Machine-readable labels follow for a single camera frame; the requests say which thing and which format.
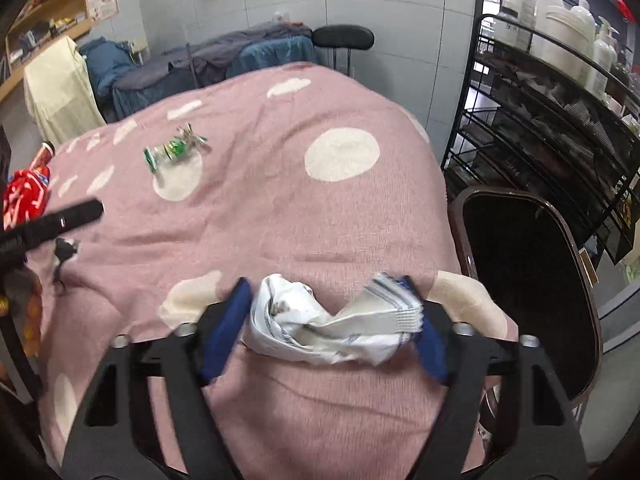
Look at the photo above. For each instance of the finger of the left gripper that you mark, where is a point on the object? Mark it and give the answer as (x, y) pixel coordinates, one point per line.
(16, 243)

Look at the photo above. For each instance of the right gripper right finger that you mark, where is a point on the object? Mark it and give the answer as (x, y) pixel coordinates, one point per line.
(468, 344)

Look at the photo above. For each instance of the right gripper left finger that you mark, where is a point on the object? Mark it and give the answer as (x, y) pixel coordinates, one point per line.
(145, 414)

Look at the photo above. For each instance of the green clear candy wrapper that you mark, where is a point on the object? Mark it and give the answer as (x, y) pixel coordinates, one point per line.
(174, 150)

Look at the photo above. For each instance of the white printed wrapper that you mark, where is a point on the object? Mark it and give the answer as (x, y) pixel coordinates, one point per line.
(288, 323)

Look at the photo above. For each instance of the dark brown trash bin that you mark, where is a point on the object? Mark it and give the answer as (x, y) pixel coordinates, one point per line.
(521, 249)

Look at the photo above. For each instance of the person left hand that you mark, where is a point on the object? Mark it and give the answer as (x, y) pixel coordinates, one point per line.
(21, 300)

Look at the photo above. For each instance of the red patterned cloth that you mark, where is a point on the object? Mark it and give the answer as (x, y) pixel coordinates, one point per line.
(26, 196)

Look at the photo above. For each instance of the cream towel on chair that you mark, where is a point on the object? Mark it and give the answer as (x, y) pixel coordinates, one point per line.
(58, 93)

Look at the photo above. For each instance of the massage bed with blue cover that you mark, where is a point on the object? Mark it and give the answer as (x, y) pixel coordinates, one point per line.
(123, 87)

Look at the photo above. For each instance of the wooden cubby shelf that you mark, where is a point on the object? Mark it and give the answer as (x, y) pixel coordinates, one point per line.
(38, 23)

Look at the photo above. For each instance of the pink polka dot bedspread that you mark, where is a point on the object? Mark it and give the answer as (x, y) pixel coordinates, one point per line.
(306, 174)

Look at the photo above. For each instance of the black round stool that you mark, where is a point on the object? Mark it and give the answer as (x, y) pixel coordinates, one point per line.
(343, 37)

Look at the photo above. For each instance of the large white tub jar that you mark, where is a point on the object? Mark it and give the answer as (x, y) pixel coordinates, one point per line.
(569, 42)

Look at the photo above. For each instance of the black wire trolley cart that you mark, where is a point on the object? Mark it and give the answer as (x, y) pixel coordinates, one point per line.
(524, 125)

